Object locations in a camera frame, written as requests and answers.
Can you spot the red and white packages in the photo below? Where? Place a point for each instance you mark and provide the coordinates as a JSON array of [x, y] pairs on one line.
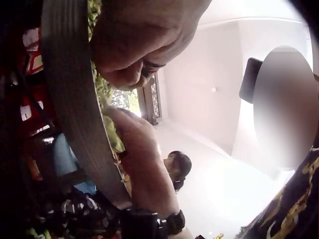
[[35, 82]]

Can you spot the black wrist band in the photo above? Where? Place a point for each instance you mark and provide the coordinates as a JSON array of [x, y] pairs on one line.
[[159, 221]]

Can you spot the person's left hand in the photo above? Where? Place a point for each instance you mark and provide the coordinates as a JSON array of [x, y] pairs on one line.
[[142, 34]]

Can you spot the blue object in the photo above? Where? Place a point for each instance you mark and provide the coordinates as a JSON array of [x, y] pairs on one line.
[[65, 156]]

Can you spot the black white patterned cloth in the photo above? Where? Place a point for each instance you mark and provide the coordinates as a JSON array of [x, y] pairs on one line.
[[74, 216]]

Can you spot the person's right hand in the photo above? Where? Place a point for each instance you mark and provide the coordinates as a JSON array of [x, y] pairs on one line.
[[144, 159]]

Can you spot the dark grey ribbed bowl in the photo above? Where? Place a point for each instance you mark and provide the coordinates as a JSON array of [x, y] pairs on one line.
[[74, 104]]

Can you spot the green leafy vegetables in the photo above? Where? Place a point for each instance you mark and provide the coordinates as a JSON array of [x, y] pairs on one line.
[[109, 127]]

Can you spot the wooden lattice window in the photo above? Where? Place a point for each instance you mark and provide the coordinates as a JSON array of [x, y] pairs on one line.
[[149, 99]]

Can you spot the person's left fingers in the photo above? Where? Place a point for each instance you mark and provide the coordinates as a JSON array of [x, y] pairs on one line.
[[147, 74]]

